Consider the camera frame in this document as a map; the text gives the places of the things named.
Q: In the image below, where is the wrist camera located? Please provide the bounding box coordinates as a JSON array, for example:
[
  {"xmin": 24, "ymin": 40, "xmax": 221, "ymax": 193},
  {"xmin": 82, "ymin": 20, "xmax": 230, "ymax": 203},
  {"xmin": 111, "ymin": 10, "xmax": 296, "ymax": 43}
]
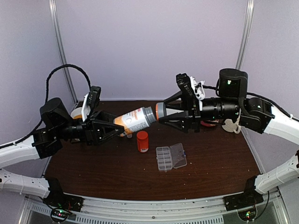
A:
[
  {"xmin": 81, "ymin": 86, "xmax": 101, "ymax": 122},
  {"xmin": 176, "ymin": 73, "xmax": 206, "ymax": 100}
]

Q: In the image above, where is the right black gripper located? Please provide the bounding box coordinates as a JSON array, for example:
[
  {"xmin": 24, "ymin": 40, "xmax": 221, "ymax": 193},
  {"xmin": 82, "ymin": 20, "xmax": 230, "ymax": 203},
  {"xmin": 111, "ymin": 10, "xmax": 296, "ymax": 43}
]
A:
[{"xmin": 158, "ymin": 89, "xmax": 241, "ymax": 133}]

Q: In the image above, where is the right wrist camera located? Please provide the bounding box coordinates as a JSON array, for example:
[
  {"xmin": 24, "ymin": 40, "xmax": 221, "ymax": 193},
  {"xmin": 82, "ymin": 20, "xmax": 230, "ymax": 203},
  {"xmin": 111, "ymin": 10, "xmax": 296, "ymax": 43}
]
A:
[{"xmin": 176, "ymin": 73, "xmax": 206, "ymax": 100}]

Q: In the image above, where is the plain white bowl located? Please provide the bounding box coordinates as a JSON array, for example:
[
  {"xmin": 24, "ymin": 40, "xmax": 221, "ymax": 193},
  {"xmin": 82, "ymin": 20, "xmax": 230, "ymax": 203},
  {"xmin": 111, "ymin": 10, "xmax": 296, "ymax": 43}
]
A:
[{"xmin": 70, "ymin": 107, "xmax": 82, "ymax": 119}]

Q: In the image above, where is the left black braided cable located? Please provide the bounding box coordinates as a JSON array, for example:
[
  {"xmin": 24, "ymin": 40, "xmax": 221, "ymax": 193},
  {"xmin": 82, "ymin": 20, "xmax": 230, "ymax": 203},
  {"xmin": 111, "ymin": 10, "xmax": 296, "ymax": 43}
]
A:
[{"xmin": 21, "ymin": 64, "xmax": 92, "ymax": 143}]

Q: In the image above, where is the right aluminium frame post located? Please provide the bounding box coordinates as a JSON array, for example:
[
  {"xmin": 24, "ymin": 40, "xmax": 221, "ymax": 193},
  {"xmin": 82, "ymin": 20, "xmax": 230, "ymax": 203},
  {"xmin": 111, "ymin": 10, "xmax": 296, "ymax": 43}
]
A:
[{"xmin": 225, "ymin": 0, "xmax": 255, "ymax": 105}]

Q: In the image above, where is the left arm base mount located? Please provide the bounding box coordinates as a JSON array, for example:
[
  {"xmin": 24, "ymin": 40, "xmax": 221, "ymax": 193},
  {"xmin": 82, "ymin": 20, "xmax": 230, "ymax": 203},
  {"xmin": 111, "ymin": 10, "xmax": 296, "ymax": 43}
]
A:
[{"xmin": 41, "ymin": 178, "xmax": 84, "ymax": 223}]

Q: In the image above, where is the aluminium frame post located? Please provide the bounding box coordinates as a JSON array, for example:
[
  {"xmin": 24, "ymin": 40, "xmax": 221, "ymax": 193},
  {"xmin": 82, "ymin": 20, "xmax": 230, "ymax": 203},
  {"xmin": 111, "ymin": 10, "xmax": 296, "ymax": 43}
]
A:
[
  {"xmin": 225, "ymin": 0, "xmax": 255, "ymax": 105},
  {"xmin": 49, "ymin": 0, "xmax": 78, "ymax": 104}
]

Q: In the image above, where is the cream ceramic mug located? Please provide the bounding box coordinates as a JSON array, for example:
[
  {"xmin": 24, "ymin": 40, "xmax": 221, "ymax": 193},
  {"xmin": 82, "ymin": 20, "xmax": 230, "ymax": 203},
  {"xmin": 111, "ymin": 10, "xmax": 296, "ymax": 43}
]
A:
[{"xmin": 221, "ymin": 117, "xmax": 241, "ymax": 134}]

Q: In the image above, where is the left aluminium frame post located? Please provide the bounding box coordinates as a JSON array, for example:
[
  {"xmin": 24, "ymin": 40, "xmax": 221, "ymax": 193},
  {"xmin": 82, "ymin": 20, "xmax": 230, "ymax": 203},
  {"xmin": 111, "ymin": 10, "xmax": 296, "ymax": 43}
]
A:
[{"xmin": 49, "ymin": 0, "xmax": 78, "ymax": 104}]

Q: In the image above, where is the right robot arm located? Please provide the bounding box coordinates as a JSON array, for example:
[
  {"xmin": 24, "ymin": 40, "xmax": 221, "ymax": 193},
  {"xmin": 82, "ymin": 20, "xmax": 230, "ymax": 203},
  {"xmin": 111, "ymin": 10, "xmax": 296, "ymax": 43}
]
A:
[{"xmin": 156, "ymin": 68, "xmax": 299, "ymax": 144}]

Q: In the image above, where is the front aluminium rail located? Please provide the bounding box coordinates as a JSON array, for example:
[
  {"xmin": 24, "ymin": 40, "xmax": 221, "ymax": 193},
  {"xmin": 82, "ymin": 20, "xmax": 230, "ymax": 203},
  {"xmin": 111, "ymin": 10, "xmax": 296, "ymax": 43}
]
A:
[{"xmin": 23, "ymin": 196, "xmax": 281, "ymax": 224}]

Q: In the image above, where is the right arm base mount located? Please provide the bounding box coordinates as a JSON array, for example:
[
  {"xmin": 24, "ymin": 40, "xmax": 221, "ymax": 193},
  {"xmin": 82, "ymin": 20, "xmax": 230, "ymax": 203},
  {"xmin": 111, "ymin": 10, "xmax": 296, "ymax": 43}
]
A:
[{"xmin": 223, "ymin": 175, "xmax": 264, "ymax": 222}]

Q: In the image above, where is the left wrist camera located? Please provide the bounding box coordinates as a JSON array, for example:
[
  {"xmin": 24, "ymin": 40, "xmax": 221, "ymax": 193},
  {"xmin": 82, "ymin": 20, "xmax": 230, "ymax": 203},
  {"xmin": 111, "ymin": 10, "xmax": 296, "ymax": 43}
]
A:
[{"xmin": 81, "ymin": 86, "xmax": 101, "ymax": 122}]

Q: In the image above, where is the red patterned plate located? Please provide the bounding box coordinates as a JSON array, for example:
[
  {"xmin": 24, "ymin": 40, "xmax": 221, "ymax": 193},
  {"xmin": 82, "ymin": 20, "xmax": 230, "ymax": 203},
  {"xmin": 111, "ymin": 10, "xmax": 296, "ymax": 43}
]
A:
[{"xmin": 200, "ymin": 120, "xmax": 219, "ymax": 127}]

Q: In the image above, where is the orange pill bottle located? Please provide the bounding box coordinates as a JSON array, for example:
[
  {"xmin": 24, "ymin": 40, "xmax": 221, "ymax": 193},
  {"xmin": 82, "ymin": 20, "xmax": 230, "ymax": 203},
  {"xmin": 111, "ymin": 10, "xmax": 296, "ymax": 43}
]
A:
[{"xmin": 136, "ymin": 131, "xmax": 149, "ymax": 153}]

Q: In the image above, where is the clear plastic pill organizer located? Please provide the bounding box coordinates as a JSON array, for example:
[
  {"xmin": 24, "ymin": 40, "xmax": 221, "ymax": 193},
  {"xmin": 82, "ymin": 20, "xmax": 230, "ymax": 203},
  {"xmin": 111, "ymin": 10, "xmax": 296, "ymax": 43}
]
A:
[{"xmin": 156, "ymin": 143, "xmax": 187, "ymax": 172}]

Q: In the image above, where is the grey capped white orange bottle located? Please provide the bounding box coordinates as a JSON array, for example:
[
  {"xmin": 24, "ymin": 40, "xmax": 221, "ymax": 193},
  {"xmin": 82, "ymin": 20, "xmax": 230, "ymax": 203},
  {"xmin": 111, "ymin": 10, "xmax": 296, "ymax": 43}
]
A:
[{"xmin": 114, "ymin": 107, "xmax": 157, "ymax": 136}]

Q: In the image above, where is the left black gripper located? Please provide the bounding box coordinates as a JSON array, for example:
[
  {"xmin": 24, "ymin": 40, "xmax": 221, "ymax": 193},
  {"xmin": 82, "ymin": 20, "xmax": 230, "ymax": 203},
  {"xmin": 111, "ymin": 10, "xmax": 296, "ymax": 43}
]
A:
[{"xmin": 55, "ymin": 110, "xmax": 128, "ymax": 146}]

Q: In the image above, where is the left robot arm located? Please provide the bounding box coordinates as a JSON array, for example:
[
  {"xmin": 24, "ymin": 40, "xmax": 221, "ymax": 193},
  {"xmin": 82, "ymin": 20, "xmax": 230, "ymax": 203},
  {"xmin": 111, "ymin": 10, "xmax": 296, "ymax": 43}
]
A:
[{"xmin": 0, "ymin": 98, "xmax": 124, "ymax": 207}]

